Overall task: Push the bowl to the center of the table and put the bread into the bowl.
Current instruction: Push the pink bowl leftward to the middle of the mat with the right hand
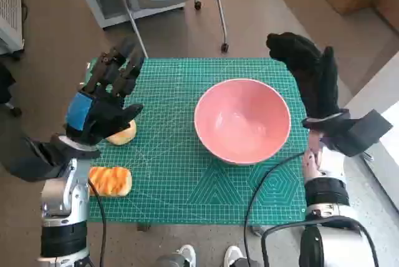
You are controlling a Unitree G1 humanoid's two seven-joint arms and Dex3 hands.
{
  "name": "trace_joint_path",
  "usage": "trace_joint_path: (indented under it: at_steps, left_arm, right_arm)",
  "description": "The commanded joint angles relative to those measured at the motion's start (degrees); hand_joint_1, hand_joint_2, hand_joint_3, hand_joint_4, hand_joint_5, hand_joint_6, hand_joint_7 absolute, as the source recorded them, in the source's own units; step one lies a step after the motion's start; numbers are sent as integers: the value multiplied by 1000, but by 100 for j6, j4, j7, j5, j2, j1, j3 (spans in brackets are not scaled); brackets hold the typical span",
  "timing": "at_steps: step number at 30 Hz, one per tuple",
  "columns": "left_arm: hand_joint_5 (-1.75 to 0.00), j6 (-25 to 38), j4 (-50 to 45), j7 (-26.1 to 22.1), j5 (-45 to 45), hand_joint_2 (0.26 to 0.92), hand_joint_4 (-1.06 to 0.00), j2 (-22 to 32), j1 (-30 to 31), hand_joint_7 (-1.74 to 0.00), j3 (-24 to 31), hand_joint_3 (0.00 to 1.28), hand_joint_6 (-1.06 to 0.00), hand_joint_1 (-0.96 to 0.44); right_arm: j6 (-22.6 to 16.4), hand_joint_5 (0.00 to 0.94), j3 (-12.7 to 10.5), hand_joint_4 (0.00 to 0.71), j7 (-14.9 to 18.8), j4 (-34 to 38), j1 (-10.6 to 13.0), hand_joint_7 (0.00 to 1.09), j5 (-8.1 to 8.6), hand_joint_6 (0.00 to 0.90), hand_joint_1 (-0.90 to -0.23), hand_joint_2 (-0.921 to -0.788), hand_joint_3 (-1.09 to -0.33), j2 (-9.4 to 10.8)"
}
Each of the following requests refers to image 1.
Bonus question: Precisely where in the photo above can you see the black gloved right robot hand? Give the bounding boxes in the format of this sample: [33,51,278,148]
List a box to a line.
[265,32,344,121]

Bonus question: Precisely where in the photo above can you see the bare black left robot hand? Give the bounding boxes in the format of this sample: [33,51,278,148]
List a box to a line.
[64,36,145,149]

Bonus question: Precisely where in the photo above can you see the round bread bun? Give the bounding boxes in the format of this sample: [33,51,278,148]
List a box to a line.
[104,119,138,146]

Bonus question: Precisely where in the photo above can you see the rectangular striped bread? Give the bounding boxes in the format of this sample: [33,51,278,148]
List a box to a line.
[89,166,133,198]

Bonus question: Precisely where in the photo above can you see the pink bowl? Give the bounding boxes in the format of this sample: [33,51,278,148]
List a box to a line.
[193,79,292,167]

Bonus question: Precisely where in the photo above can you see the green cutting mat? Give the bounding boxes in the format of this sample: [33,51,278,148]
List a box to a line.
[84,57,308,227]

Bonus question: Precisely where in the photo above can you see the white side table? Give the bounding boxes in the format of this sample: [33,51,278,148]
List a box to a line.
[338,51,399,211]

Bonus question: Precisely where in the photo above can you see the black chair base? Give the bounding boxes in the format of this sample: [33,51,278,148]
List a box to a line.
[0,60,23,118]

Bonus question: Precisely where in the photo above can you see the grey robot left knee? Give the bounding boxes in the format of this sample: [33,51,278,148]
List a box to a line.
[154,254,188,267]

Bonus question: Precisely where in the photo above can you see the white shoe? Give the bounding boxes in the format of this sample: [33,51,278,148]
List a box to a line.
[176,244,197,267]
[224,245,244,267]

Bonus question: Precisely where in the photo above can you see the dark robot right knee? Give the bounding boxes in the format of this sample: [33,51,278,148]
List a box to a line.
[232,257,259,267]

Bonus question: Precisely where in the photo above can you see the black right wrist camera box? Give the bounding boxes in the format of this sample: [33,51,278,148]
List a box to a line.
[320,109,393,158]

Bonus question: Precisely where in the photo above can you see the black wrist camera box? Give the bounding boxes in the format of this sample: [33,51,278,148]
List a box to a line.
[320,109,393,158]
[0,135,72,183]

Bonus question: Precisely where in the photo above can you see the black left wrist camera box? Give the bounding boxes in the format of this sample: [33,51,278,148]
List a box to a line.
[0,135,72,183]

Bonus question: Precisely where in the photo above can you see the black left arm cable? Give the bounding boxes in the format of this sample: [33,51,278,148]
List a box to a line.
[88,178,108,267]

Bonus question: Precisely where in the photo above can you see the long black right arm cable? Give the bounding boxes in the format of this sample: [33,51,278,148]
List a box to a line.
[244,151,305,267]

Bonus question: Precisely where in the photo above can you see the looped black right arm cable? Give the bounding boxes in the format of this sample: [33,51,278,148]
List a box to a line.
[261,216,373,267]

